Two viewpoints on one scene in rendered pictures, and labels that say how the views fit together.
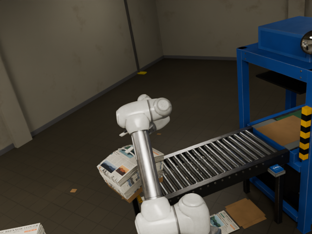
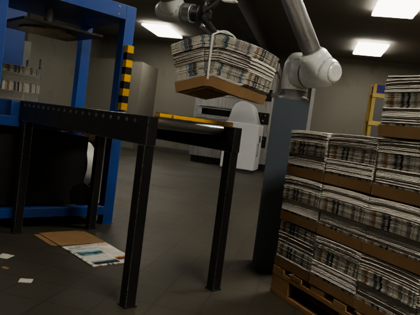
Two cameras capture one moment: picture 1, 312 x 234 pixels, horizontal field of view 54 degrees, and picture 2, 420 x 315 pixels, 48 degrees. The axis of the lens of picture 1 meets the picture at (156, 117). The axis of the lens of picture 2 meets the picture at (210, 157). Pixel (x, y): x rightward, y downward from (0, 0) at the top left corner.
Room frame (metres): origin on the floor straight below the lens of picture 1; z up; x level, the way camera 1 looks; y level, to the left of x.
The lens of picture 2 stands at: (2.89, 2.20, 0.79)
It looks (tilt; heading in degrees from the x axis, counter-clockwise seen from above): 4 degrees down; 243
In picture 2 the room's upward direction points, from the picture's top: 7 degrees clockwise
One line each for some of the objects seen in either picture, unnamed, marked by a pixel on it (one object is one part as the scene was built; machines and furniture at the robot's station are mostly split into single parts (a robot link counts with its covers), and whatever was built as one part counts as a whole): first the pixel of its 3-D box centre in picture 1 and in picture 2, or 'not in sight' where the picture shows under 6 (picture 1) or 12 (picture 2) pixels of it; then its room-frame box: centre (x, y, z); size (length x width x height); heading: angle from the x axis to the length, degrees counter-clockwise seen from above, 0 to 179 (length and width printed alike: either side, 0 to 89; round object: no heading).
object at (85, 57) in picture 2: not in sight; (77, 110); (2.16, -1.74, 0.78); 0.09 x 0.09 x 1.55; 17
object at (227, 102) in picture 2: not in sight; (234, 114); (-2.20, -7.01, 1.12); 1.72 x 1.33 x 2.24; 143
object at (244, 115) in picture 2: not in sight; (244, 136); (-1.81, -5.82, 0.67); 0.68 x 0.59 x 1.35; 139
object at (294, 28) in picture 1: (303, 36); not in sight; (2.49, -1.32, 1.65); 0.60 x 0.45 x 0.20; 17
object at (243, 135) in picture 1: (255, 144); not in sight; (2.35, -0.85, 0.77); 0.47 x 0.05 x 0.05; 17
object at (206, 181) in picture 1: (220, 182); (154, 127); (1.96, -0.42, 0.74); 1.34 x 0.05 x 0.12; 107
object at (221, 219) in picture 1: (215, 225); (99, 253); (2.21, -0.39, 0.00); 0.37 x 0.28 x 0.01; 107
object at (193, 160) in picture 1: (198, 165); not in sight; (2.19, -0.29, 0.77); 0.47 x 0.05 x 0.05; 17
